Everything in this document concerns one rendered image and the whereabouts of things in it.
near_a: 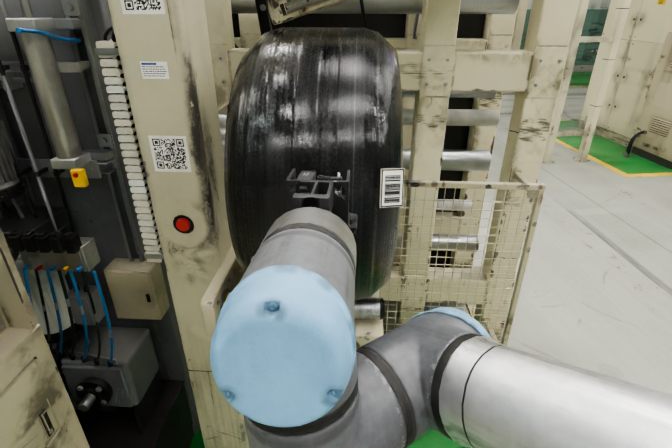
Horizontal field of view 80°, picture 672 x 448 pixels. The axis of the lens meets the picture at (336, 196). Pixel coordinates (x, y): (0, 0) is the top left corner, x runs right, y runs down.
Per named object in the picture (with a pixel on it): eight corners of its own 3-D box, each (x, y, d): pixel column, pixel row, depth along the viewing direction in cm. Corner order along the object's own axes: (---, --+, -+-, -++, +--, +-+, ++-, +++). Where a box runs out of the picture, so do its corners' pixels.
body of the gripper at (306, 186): (353, 168, 50) (350, 200, 38) (351, 232, 52) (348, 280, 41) (291, 167, 50) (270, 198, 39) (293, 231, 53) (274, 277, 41)
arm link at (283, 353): (213, 440, 26) (184, 306, 23) (260, 322, 38) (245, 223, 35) (359, 440, 25) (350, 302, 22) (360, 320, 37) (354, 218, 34)
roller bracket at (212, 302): (205, 338, 85) (199, 301, 81) (252, 239, 121) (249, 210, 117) (221, 339, 85) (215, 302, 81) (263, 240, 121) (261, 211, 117)
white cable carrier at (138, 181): (147, 262, 93) (94, 40, 73) (157, 250, 97) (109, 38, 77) (165, 262, 93) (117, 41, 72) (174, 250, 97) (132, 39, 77)
